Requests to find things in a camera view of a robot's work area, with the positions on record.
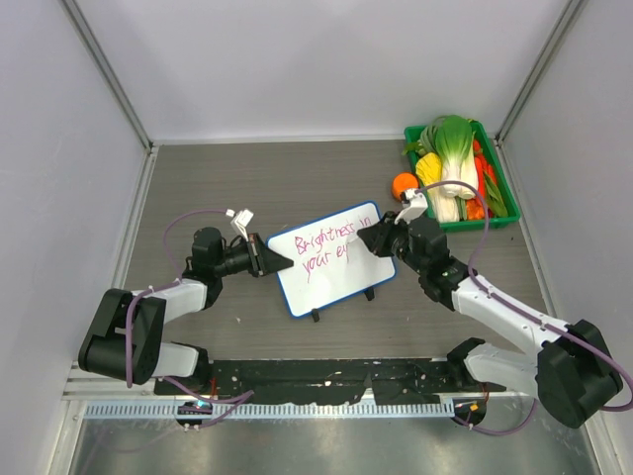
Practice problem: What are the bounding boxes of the white slotted cable duct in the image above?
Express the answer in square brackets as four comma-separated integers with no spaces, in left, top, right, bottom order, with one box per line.
[84,399,455,420]

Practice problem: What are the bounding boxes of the red toy peppers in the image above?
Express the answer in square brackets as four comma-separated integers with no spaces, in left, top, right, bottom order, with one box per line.
[466,139,497,221]

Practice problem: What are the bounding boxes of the white marker magenta cap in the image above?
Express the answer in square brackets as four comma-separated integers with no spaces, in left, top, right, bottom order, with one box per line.
[346,211,397,243]

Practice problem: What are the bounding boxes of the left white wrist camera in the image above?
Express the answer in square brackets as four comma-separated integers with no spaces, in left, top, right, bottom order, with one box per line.
[226,209,254,239]

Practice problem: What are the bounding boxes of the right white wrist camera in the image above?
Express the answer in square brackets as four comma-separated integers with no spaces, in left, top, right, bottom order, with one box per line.
[395,188,428,224]

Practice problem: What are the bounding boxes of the toy bok choy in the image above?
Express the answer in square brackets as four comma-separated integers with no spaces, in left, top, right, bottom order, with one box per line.
[434,115,479,200]

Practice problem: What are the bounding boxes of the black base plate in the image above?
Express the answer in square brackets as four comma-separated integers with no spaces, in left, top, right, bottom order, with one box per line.
[197,357,507,405]

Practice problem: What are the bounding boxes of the green plastic basket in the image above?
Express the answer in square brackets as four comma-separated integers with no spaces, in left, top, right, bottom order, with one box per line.
[404,121,522,233]

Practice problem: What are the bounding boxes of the green toy pea pods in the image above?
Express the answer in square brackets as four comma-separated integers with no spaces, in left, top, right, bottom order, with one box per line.
[484,172,508,218]

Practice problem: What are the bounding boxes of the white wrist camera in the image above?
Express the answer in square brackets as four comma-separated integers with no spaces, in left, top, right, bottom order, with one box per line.
[395,188,428,224]
[226,209,254,239]

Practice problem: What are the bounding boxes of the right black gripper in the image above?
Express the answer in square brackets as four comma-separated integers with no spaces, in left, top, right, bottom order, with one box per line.
[358,211,427,275]

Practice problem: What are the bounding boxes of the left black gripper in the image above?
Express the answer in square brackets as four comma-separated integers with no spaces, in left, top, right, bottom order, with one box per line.
[215,234,292,278]

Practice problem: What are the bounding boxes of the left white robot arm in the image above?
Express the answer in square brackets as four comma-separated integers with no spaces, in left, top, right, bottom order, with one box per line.
[78,227,294,395]

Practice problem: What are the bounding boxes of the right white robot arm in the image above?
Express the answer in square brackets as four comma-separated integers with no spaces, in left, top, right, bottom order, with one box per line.
[357,212,632,428]

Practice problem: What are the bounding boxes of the orange toy fruit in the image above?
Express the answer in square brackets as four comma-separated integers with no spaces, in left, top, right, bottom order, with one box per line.
[391,172,418,201]

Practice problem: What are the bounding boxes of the blue framed whiteboard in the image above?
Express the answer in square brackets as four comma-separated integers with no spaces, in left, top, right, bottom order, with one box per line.
[266,201,397,318]

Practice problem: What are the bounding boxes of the wire whiteboard stand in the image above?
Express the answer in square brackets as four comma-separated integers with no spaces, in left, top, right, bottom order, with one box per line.
[309,286,376,323]

